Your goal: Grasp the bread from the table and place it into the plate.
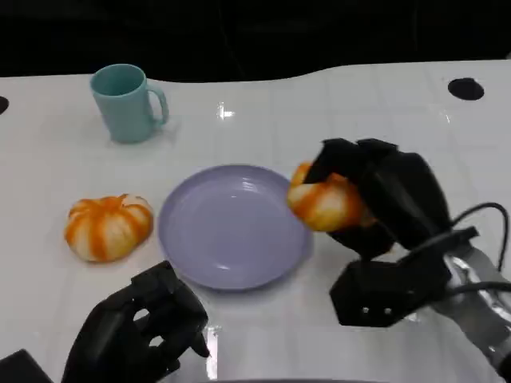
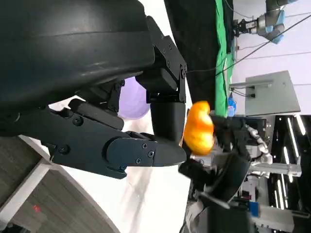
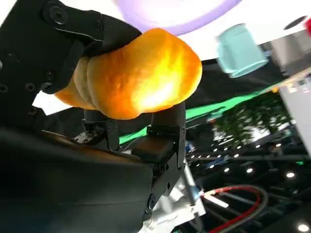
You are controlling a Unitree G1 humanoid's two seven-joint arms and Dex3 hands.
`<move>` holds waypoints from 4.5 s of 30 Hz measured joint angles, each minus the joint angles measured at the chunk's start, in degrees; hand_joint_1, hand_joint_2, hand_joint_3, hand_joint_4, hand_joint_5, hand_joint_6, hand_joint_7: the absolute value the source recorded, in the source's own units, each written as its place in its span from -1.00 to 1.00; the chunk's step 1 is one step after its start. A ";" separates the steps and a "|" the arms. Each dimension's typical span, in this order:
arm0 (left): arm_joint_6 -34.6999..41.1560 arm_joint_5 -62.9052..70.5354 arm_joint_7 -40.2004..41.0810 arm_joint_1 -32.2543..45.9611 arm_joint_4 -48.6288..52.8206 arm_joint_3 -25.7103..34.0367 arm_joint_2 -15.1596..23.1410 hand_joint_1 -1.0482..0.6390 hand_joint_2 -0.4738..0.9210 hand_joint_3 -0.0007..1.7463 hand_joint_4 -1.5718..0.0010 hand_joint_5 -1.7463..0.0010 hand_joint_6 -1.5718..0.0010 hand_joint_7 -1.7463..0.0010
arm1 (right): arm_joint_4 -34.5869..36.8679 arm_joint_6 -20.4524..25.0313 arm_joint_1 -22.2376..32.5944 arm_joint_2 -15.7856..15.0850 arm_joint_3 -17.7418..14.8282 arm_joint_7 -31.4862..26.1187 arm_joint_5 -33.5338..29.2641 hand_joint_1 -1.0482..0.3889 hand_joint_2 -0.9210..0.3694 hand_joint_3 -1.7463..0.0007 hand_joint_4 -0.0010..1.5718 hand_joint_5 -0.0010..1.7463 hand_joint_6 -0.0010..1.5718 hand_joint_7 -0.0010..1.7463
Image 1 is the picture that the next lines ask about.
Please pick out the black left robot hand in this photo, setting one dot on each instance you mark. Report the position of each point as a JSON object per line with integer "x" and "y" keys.
{"x": 120, "y": 331}

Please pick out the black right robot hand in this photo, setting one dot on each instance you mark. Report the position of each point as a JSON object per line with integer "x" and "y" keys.
{"x": 403, "y": 199}

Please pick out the orange and white bread roll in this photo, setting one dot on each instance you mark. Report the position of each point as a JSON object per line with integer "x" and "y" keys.
{"x": 108, "y": 227}
{"x": 323, "y": 203}

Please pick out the black table grommet hole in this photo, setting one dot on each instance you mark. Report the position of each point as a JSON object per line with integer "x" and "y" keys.
{"x": 2, "y": 105}
{"x": 465, "y": 88}

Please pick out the lilac plate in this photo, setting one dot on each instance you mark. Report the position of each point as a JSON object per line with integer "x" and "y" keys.
{"x": 231, "y": 227}

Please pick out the pale green mug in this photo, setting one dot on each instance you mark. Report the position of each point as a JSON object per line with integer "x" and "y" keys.
{"x": 120, "y": 115}

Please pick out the black backdrop cloth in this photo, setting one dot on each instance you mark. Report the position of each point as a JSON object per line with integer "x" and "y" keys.
{"x": 239, "y": 36}

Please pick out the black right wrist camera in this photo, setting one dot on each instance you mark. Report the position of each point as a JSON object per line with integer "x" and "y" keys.
{"x": 379, "y": 291}

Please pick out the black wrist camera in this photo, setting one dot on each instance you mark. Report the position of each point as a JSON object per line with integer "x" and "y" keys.
{"x": 379, "y": 291}
{"x": 22, "y": 369}

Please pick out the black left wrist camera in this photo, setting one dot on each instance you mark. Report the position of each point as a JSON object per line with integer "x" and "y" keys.
{"x": 22, "y": 369}

